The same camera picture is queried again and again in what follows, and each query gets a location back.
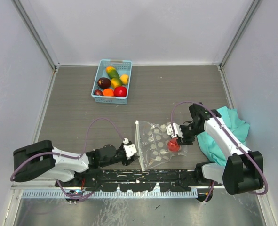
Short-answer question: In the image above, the small red fake fruit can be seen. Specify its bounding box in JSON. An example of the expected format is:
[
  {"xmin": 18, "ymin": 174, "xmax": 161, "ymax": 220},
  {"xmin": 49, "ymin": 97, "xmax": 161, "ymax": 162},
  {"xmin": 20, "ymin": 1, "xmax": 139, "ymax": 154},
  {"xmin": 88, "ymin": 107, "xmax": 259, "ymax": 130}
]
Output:
[{"xmin": 167, "ymin": 137, "xmax": 180, "ymax": 152}]

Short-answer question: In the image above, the clear zip top bag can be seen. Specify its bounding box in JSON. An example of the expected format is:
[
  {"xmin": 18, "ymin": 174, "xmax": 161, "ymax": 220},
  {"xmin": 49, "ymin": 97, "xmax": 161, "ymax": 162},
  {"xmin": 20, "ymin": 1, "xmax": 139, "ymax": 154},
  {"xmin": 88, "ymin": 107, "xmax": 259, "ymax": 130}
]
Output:
[{"xmin": 135, "ymin": 121, "xmax": 189, "ymax": 171}]

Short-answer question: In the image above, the orange fake fruit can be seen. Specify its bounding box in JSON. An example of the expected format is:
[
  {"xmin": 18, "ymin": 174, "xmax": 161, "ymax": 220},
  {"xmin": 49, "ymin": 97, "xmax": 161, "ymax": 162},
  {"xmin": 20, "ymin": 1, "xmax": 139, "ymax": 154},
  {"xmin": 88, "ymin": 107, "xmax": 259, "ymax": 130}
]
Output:
[{"xmin": 103, "ymin": 88, "xmax": 115, "ymax": 97}]

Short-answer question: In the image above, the small dark purple fake fruit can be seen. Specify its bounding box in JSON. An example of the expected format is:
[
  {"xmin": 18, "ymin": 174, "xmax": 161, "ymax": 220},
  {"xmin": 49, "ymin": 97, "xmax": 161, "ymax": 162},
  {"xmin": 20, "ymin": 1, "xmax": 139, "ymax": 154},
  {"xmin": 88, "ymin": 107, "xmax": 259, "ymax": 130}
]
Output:
[{"xmin": 93, "ymin": 89, "xmax": 103, "ymax": 96}]

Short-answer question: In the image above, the red fake apple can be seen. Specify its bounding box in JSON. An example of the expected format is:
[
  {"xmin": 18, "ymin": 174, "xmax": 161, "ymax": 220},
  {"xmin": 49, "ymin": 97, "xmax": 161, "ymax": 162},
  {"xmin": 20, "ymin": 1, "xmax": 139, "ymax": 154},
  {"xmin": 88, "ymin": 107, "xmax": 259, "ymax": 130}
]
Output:
[{"xmin": 114, "ymin": 86, "xmax": 127, "ymax": 97}]

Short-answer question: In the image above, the yellow green fake mango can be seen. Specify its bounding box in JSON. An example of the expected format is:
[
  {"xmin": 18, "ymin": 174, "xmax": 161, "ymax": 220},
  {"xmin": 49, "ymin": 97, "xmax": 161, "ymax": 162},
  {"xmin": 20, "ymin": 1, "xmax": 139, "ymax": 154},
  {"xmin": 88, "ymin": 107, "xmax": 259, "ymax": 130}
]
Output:
[{"xmin": 111, "ymin": 77, "xmax": 123, "ymax": 89}]

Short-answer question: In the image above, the yellow fake peach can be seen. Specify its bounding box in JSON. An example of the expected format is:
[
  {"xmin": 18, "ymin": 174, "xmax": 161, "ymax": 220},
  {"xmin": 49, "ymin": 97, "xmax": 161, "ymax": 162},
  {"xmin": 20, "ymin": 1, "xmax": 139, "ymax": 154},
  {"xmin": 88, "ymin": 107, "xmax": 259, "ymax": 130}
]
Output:
[{"xmin": 120, "ymin": 74, "xmax": 129, "ymax": 85}]

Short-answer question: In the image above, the green orange fake mango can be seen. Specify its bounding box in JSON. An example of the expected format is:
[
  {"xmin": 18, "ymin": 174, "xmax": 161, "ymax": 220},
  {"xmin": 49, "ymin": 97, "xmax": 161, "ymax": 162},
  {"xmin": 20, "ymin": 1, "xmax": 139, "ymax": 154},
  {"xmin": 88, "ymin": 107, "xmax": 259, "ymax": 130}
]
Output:
[{"xmin": 105, "ymin": 66, "xmax": 120, "ymax": 79}]

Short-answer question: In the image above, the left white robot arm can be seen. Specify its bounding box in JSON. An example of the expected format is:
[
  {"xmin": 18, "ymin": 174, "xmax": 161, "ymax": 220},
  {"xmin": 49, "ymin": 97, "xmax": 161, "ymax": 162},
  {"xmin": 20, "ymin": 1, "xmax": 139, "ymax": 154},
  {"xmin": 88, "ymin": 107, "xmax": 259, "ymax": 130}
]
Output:
[{"xmin": 10, "ymin": 138, "xmax": 137, "ymax": 186}]

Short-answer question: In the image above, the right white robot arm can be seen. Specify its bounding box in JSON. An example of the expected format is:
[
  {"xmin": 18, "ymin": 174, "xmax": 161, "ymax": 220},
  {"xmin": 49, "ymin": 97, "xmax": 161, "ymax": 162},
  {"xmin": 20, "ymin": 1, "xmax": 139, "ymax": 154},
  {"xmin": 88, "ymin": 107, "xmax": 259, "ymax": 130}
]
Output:
[{"xmin": 172, "ymin": 101, "xmax": 269, "ymax": 195}]

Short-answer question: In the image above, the teal cloth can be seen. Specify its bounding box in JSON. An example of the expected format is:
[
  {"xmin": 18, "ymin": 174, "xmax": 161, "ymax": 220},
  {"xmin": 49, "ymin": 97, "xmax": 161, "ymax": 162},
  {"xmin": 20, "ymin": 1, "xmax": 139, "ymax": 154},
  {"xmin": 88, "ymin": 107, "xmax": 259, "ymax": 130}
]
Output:
[{"xmin": 197, "ymin": 106, "xmax": 251, "ymax": 167}]

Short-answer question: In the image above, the light blue plastic basket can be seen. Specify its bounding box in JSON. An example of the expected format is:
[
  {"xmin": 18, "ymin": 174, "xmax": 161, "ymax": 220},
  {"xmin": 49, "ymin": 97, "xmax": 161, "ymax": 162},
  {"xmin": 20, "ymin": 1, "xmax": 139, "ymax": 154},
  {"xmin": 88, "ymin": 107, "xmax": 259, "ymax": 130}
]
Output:
[{"xmin": 91, "ymin": 59, "xmax": 132, "ymax": 105}]

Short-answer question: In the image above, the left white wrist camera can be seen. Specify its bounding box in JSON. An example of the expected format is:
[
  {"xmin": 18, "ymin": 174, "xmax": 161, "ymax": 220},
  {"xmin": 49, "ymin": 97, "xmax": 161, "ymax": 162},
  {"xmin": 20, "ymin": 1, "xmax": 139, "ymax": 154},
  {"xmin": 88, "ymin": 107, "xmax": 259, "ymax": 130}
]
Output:
[{"xmin": 123, "ymin": 138, "xmax": 137, "ymax": 159}]

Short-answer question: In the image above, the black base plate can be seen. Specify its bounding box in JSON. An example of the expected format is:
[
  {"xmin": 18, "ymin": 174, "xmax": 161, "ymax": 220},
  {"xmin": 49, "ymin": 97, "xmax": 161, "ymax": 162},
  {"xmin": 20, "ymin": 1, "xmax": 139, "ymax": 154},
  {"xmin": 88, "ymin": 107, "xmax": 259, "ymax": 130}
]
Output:
[{"xmin": 60, "ymin": 169, "xmax": 211, "ymax": 192}]

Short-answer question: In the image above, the grey slotted cable duct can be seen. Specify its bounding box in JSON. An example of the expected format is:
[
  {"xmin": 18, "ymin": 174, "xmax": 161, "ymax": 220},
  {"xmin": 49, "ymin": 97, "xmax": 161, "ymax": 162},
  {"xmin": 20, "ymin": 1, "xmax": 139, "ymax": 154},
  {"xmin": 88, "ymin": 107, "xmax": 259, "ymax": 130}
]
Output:
[{"xmin": 21, "ymin": 189, "xmax": 198, "ymax": 199}]

